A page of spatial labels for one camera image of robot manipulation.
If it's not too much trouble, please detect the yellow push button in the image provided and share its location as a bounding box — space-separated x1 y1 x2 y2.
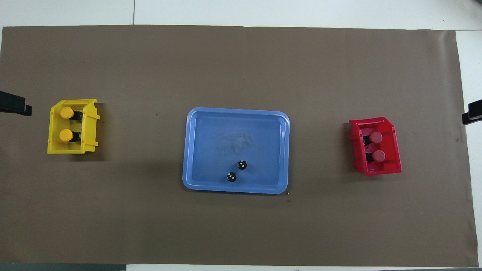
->
60 107 83 122
59 129 82 143

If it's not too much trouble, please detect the red plastic bin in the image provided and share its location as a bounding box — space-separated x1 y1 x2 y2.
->
349 117 403 177

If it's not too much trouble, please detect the yellow plastic bin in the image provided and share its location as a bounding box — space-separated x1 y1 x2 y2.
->
47 99 101 155

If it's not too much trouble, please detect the brown paper mat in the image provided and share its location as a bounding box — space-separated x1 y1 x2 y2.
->
0 25 479 267

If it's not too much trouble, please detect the red push button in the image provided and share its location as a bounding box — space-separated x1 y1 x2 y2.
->
363 131 383 145
365 149 386 163

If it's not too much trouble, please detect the blue plastic tray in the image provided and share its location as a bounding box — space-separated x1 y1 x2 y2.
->
182 107 290 195

